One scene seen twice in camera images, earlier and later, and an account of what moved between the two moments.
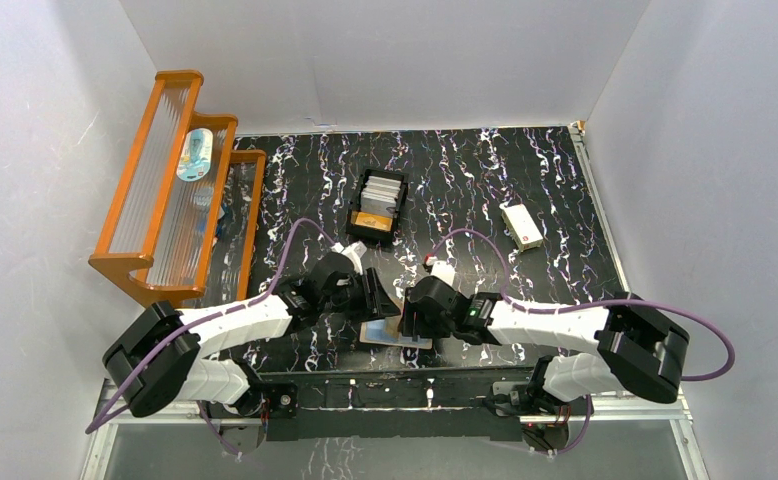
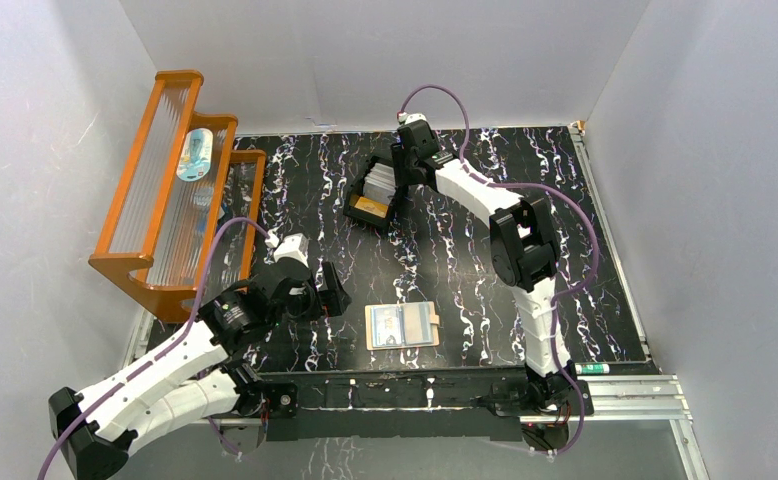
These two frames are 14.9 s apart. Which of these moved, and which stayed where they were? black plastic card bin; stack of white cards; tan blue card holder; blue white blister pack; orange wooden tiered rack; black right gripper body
Moved: black right gripper body; black plastic card bin
Stayed: stack of white cards; tan blue card holder; blue white blister pack; orange wooden tiered rack
